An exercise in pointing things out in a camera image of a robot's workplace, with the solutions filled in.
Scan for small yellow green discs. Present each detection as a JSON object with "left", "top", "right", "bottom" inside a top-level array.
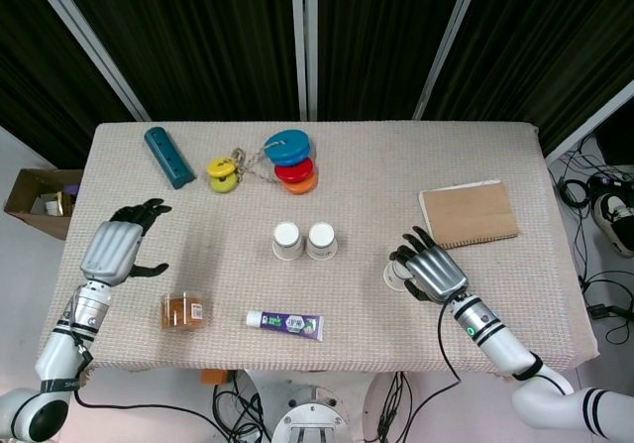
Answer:
[{"left": 206, "top": 157, "right": 238, "bottom": 177}]

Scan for teal plastic block with holes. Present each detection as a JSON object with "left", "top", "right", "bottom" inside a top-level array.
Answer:
[{"left": 144, "top": 126, "right": 197, "bottom": 190}]

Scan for purple toothpaste tube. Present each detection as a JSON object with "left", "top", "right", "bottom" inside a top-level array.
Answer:
[{"left": 246, "top": 310, "right": 325, "bottom": 343}]

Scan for red wooden disc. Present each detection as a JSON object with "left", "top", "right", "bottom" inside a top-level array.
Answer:
[{"left": 274, "top": 157, "right": 315, "bottom": 184}]

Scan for blue wooden disc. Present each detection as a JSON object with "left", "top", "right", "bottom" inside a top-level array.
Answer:
[{"left": 269, "top": 146, "right": 313, "bottom": 166}]

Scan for black left hand cable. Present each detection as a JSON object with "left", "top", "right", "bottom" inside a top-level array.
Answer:
[{"left": 68, "top": 331, "right": 219, "bottom": 432}]

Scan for black and white shoe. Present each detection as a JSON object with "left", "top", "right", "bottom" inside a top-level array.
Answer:
[{"left": 592, "top": 192, "right": 634, "bottom": 259}]

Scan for brown spiral notebook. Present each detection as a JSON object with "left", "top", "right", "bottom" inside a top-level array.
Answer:
[{"left": 418, "top": 179, "right": 520, "bottom": 251}]

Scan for beige braided rope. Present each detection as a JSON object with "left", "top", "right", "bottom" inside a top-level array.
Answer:
[{"left": 228, "top": 138, "right": 288, "bottom": 186}]

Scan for black curtain panel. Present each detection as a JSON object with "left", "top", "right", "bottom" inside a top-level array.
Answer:
[
  {"left": 428, "top": 0, "right": 634, "bottom": 155},
  {"left": 0, "top": 0, "right": 138, "bottom": 169},
  {"left": 316, "top": 0, "right": 470, "bottom": 121},
  {"left": 52, "top": 0, "right": 301, "bottom": 122}
]

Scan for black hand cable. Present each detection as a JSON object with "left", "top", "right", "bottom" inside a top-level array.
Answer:
[
  {"left": 436, "top": 299, "right": 462, "bottom": 389},
  {"left": 68, "top": 331, "right": 219, "bottom": 432}
]

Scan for brown cardboard box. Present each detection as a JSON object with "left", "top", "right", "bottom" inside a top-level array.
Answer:
[{"left": 3, "top": 167, "right": 84, "bottom": 241}]

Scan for white paper cup blue stripe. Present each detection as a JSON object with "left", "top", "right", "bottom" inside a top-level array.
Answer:
[
  {"left": 305, "top": 221, "right": 339, "bottom": 262},
  {"left": 270, "top": 221, "right": 304, "bottom": 262},
  {"left": 381, "top": 259, "right": 417, "bottom": 294}
]

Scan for clear tub of rubber bands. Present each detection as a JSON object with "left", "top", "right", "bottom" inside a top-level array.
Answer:
[{"left": 160, "top": 290, "right": 206, "bottom": 333}]

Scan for orange wooden disc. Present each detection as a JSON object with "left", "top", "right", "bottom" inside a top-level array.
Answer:
[{"left": 282, "top": 170, "right": 319, "bottom": 195}]

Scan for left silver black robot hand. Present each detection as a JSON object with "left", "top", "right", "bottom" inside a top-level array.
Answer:
[{"left": 79, "top": 197, "right": 173, "bottom": 285}]

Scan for green wooden disc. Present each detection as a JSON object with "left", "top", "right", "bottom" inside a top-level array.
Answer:
[{"left": 209, "top": 172, "right": 238, "bottom": 195}]

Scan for black floor cable bundle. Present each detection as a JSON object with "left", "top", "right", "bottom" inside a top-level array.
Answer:
[
  {"left": 212, "top": 371, "right": 272, "bottom": 443},
  {"left": 557, "top": 133, "right": 634, "bottom": 348}
]

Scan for black right hand cable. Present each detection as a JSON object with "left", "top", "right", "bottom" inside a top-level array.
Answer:
[{"left": 436, "top": 299, "right": 462, "bottom": 389}]

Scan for grey aluminium frame post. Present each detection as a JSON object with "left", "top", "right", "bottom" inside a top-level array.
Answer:
[
  {"left": 290, "top": 0, "right": 319, "bottom": 122},
  {"left": 544, "top": 78, "right": 634, "bottom": 165},
  {"left": 27, "top": 0, "right": 152, "bottom": 123},
  {"left": 412, "top": 0, "right": 486, "bottom": 121}
]

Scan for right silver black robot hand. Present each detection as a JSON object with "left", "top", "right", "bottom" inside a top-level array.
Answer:
[{"left": 388, "top": 224, "right": 471, "bottom": 304}]

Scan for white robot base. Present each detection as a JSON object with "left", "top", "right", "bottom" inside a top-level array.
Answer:
[{"left": 237, "top": 368, "right": 412, "bottom": 443}]

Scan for beige woven tablecloth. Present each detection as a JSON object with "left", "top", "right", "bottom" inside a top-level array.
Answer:
[{"left": 63, "top": 121, "right": 600, "bottom": 378}]

